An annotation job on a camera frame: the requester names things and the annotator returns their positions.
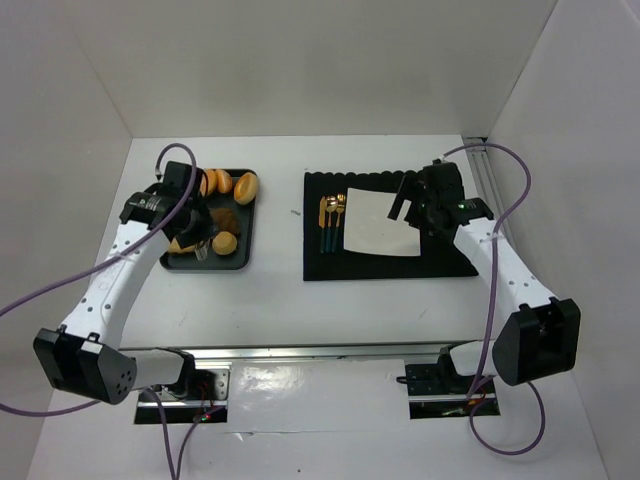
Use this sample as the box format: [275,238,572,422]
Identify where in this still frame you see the long bread roll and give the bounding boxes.
[167,239,195,254]

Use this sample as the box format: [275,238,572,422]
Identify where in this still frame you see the steel tongs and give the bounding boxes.
[194,239,210,261]

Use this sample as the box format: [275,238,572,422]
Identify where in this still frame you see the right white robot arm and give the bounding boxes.
[388,161,581,386]

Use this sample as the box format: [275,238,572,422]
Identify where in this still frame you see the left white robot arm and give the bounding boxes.
[33,183,213,405]

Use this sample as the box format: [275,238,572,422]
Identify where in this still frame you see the round bread roll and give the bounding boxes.
[211,231,238,256]

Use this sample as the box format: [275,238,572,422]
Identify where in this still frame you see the chocolate croissant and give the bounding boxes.
[210,207,241,236]

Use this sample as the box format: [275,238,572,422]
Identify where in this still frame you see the black baking tray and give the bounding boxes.
[160,169,259,273]

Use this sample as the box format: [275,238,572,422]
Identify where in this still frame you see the white square plate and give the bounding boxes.
[343,188,421,257]

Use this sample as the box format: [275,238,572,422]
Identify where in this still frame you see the split orange bun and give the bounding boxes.
[234,172,259,205]

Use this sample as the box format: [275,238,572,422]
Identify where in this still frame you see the black placemat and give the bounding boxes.
[303,171,477,282]

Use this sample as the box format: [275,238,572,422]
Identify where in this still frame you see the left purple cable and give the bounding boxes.
[0,143,226,466]

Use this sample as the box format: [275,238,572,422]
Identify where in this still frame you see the purple cable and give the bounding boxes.
[439,143,546,455]
[0,143,226,466]

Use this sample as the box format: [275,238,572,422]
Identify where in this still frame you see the glazed ring doughnut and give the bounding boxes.
[200,169,218,197]

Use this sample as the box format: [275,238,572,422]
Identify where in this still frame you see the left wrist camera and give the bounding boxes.
[161,161,202,196]

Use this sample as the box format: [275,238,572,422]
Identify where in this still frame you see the gold spoon teal handle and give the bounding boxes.
[325,196,338,253]

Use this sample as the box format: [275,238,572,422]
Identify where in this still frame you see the gold knife teal handle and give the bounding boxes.
[318,196,327,254]

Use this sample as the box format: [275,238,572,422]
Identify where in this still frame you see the aluminium table rail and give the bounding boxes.
[178,341,470,363]

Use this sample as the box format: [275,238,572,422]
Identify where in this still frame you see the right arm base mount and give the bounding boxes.
[396,347,500,420]

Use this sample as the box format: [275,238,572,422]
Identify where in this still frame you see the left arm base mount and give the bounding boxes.
[151,362,231,425]

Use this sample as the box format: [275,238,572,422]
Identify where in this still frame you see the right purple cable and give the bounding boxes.
[439,143,546,455]

